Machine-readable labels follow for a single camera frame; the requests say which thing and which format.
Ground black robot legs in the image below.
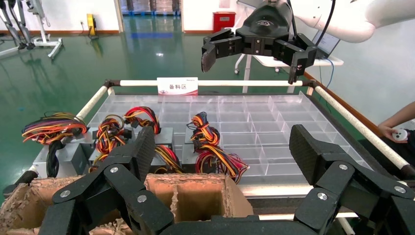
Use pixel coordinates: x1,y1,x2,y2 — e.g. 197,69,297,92
0,0,36,51

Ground red fire cabinet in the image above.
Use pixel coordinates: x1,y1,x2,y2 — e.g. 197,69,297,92
213,11,237,33

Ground clear plastic divider tray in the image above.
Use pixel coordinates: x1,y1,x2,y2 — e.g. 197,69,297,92
85,92,374,186

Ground blue pallet stack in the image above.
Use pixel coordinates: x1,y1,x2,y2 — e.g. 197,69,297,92
120,0,181,16

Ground grey laptop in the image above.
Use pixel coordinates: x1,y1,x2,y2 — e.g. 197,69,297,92
312,30,341,60

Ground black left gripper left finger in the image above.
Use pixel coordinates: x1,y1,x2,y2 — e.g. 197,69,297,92
38,125,175,235

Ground person hand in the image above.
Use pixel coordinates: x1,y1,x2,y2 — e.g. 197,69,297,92
378,124,410,144

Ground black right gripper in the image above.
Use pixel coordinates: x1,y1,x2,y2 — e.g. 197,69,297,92
201,1,319,85

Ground white round device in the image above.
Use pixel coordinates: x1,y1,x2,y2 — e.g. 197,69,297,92
392,128,409,142

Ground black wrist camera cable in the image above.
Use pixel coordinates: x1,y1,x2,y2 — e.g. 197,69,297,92
286,0,337,46

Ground yellow floor sign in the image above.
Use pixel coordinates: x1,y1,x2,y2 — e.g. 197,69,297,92
86,13,98,39

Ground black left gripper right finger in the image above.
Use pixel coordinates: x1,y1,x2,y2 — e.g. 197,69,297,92
288,124,415,235

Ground person bare forearm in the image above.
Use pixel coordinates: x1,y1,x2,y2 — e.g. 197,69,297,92
377,101,415,129

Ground blue hanging cable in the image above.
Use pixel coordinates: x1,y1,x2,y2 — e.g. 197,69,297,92
319,58,335,89

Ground white wheeled stand frame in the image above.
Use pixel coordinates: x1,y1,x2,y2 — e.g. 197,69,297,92
0,0,65,60

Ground power supply with black cable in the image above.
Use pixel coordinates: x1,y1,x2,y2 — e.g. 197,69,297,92
22,112,89,179

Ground white cart rail pipe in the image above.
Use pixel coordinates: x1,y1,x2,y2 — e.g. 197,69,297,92
239,183,314,198
3,85,114,198
105,79,317,89
310,83,415,180

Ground grey power supply colourful wires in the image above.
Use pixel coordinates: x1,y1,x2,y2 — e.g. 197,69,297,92
88,115,137,172
184,112,222,153
149,144,184,174
124,106,175,146
181,144,250,185

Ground brown cardboard divider box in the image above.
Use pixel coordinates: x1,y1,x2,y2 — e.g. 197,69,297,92
0,172,254,235

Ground white red label sign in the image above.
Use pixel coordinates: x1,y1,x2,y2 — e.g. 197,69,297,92
157,77,199,96

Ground white wheeled desk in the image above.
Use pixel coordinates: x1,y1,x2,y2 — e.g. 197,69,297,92
234,53,345,94

